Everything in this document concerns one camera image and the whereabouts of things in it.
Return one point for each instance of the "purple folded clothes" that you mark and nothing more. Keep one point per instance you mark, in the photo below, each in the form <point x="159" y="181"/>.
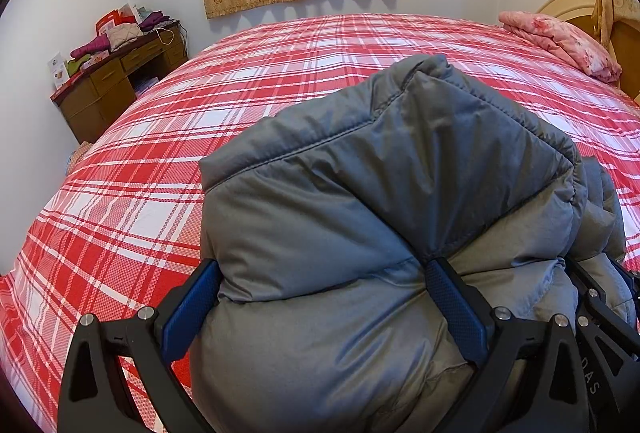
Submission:
<point x="155" y="21"/>

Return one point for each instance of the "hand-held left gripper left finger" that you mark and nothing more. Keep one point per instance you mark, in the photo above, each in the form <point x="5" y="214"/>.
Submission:
<point x="187" y="313"/>

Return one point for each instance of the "magenta folded clothes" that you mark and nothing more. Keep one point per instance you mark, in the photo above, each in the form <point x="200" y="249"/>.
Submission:
<point x="90" y="47"/>

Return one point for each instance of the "pink floral clothes pile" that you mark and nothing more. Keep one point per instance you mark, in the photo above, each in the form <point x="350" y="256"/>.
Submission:
<point x="77" y="157"/>

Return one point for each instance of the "white printed card box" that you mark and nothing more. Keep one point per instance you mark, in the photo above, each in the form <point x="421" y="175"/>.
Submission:
<point x="57" y="72"/>

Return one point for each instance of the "grey puffer jacket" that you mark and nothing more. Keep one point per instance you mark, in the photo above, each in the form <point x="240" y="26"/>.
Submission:
<point x="350" y="213"/>

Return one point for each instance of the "beige wooden headboard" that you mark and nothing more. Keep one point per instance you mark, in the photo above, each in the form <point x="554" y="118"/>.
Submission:
<point x="627" y="48"/>

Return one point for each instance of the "red and white box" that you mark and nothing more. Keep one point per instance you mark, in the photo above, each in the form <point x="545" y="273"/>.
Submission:
<point x="112" y="20"/>

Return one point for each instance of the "brown wooden desk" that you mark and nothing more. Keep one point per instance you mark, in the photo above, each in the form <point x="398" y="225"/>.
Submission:
<point x="100" y="98"/>

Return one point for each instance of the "green folded cloth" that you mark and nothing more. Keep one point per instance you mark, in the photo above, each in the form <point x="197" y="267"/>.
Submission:
<point x="79" y="65"/>

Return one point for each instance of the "pink floral folded blanket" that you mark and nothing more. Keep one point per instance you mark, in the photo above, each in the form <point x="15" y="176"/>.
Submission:
<point x="565" y="40"/>

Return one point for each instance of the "bed with red plaid sheet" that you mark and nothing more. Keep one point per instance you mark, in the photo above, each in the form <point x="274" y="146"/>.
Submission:
<point x="175" y="153"/>

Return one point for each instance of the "pale pink quilted clothes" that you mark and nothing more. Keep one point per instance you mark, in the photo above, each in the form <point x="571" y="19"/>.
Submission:
<point x="125" y="37"/>

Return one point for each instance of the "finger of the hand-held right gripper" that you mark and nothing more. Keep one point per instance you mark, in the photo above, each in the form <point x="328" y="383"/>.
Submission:
<point x="597" y="300"/>
<point x="632" y="280"/>

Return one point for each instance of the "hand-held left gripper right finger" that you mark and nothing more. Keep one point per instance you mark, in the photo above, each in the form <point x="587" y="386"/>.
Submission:
<point x="455" y="313"/>

